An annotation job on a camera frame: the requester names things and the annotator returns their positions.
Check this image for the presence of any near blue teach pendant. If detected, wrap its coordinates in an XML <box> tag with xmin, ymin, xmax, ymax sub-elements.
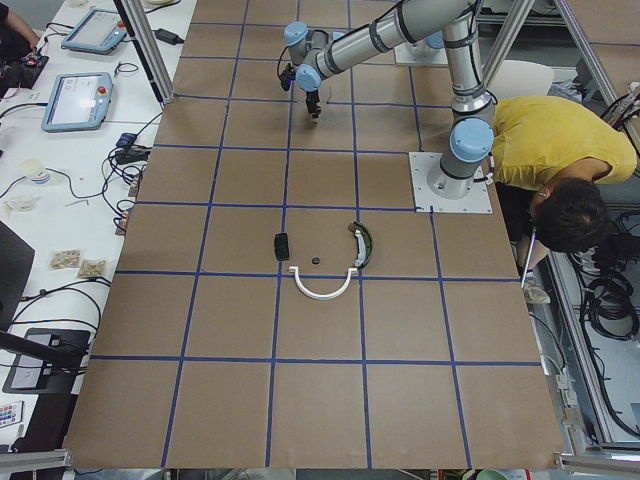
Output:
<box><xmin>41</xmin><ymin>72</ymin><xmax>113</xmax><ymax>133</ymax></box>

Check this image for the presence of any blue teach pendant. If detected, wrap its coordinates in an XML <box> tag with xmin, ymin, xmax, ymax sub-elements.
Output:
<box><xmin>41</xmin><ymin>72</ymin><xmax>113</xmax><ymax>133</ymax></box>
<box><xmin>61</xmin><ymin>7</ymin><xmax>127</xmax><ymax>55</ymax></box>

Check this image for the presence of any black plastic clip part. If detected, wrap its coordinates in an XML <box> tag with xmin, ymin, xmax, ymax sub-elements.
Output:
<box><xmin>274</xmin><ymin>232</ymin><xmax>290</xmax><ymax>261</ymax></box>

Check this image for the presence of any white curved plastic part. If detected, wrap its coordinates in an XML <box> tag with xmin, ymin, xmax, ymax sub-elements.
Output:
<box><xmin>288</xmin><ymin>265</ymin><xmax>358</xmax><ymax>301</ymax></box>

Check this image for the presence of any black power adapter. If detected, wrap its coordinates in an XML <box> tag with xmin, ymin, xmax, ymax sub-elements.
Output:
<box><xmin>154</xmin><ymin>28</ymin><xmax>184</xmax><ymax>45</ymax></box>

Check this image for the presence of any far blue teach pendant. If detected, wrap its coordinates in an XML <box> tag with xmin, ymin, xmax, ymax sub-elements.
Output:
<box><xmin>61</xmin><ymin>7</ymin><xmax>127</xmax><ymax>55</ymax></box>

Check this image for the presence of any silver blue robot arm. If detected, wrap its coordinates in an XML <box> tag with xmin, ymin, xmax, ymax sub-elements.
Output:
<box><xmin>278</xmin><ymin>0</ymin><xmax>495</xmax><ymax>123</ymax></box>
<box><xmin>428</xmin><ymin>15</ymin><xmax>495</xmax><ymax>199</ymax></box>

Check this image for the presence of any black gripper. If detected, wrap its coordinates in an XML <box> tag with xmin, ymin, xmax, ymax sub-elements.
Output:
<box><xmin>305</xmin><ymin>90</ymin><xmax>321</xmax><ymax>122</ymax></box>

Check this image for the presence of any person in yellow shirt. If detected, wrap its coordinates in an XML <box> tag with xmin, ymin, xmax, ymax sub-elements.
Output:
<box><xmin>492</xmin><ymin>96</ymin><xmax>637</xmax><ymax>304</ymax></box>

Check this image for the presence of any aluminium frame post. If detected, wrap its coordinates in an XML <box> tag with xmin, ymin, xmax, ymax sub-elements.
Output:
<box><xmin>114</xmin><ymin>0</ymin><xmax>175</xmax><ymax>105</ymax></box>

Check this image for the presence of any black tablet stand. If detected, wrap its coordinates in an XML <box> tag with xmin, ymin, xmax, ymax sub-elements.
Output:
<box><xmin>1</xmin><ymin>328</ymin><xmax>90</xmax><ymax>394</ymax></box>

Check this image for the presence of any olive curved brake shoe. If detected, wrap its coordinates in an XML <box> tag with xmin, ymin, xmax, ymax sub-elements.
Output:
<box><xmin>347</xmin><ymin>221</ymin><xmax>374</xmax><ymax>270</ymax></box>

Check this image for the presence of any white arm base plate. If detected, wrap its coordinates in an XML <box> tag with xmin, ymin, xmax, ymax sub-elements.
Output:
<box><xmin>408</xmin><ymin>152</ymin><xmax>493</xmax><ymax>214</ymax></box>

